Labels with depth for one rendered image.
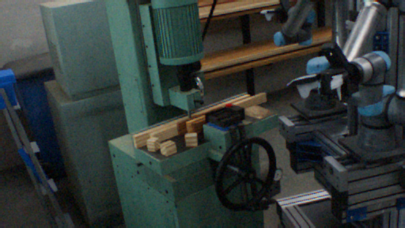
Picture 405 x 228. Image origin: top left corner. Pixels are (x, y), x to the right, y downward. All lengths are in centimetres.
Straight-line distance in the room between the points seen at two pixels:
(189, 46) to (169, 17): 13
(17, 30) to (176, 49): 244
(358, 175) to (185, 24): 86
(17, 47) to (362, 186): 301
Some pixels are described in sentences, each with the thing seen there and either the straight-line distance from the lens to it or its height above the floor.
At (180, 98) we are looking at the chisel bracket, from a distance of 181.
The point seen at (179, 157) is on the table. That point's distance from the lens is 167.
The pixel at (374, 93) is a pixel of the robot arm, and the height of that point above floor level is 114.
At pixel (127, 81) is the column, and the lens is 202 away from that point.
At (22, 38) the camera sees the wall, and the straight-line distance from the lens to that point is 398.
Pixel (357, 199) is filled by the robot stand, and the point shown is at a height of 64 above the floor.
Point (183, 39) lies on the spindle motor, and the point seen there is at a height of 129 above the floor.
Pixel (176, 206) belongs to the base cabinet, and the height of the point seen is 69.
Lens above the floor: 161
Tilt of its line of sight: 21 degrees down
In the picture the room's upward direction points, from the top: 7 degrees counter-clockwise
